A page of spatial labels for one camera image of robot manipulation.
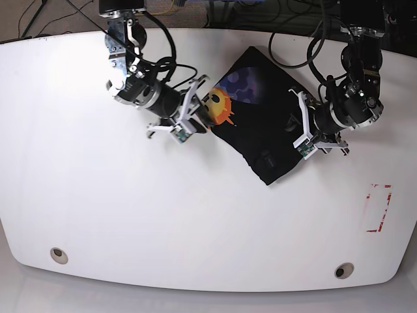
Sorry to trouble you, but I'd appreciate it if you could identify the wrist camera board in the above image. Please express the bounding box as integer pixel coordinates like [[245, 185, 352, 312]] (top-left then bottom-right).
[[296, 140, 318, 160], [171, 127, 192, 144]]

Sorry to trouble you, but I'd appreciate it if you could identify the left table grommet hole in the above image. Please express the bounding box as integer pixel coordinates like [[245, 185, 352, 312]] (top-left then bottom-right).
[[50, 248, 68, 265]]

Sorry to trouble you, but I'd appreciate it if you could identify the red tape rectangle marking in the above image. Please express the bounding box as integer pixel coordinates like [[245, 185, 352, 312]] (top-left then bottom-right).
[[362, 184, 393, 233]]

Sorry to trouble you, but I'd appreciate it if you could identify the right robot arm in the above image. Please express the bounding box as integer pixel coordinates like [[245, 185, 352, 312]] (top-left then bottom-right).
[[98, 1, 214, 143]]

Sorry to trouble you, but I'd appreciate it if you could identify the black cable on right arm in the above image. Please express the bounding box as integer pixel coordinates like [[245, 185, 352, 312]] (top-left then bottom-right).
[[68, 0, 199, 95]]

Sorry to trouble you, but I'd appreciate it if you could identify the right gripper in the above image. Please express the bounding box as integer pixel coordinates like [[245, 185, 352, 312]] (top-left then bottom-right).
[[146, 74, 215, 139]]

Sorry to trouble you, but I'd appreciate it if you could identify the black t-shirt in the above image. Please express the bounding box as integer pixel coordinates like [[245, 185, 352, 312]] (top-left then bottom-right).
[[202, 46, 311, 185]]

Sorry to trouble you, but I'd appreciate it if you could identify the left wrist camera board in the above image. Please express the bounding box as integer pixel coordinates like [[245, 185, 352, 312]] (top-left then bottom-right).
[[296, 140, 318, 160]]

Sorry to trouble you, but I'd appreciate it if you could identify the right table grommet hole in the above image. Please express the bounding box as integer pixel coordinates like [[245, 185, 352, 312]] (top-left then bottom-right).
[[334, 263, 354, 280]]

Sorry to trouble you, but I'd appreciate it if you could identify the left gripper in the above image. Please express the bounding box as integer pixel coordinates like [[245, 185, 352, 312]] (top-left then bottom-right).
[[285, 88, 350, 156]]

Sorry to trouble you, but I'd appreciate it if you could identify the table grommet hole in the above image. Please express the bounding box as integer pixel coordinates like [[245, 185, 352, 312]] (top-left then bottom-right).
[[50, 248, 68, 265], [334, 263, 354, 280]]

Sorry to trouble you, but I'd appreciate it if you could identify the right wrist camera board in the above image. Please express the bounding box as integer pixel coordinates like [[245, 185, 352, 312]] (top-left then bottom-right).
[[171, 127, 192, 144]]

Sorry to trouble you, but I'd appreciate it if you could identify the yellow cable on floor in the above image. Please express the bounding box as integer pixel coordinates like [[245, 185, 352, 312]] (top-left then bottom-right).
[[146, 0, 175, 17]]

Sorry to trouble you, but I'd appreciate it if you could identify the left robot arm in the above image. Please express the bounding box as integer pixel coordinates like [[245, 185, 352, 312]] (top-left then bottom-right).
[[293, 1, 385, 160]]

